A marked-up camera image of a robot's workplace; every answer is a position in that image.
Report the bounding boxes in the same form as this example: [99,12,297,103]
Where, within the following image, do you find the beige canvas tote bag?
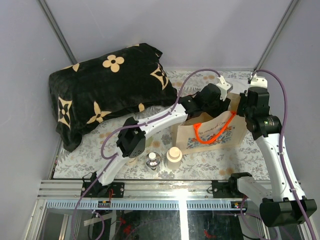
[171,93,247,155]

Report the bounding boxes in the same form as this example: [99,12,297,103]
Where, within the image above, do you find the clear glass bottle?
[145,152,162,173]

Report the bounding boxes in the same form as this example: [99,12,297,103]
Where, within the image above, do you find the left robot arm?
[82,82,233,198]

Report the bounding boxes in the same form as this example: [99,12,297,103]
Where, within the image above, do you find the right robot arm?
[227,86,317,227]

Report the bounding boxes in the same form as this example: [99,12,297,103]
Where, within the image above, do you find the white folded cloth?
[225,78,250,94]

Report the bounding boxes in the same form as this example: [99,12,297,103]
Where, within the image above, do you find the beige jar right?
[166,146,183,170]

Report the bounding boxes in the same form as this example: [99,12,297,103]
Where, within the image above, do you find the black floral pattern pillow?
[48,43,177,152]

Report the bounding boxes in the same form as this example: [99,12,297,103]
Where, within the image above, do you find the floral table mat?
[52,69,276,181]

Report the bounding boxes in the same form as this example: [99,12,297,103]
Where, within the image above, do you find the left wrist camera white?
[216,75,233,101]

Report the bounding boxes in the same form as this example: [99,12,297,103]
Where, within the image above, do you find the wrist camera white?
[216,75,233,101]
[248,71,268,89]

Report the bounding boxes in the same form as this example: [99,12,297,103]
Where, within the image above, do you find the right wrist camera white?
[248,71,268,89]

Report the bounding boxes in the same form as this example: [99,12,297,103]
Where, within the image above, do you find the aluminium rail frame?
[24,178,311,240]

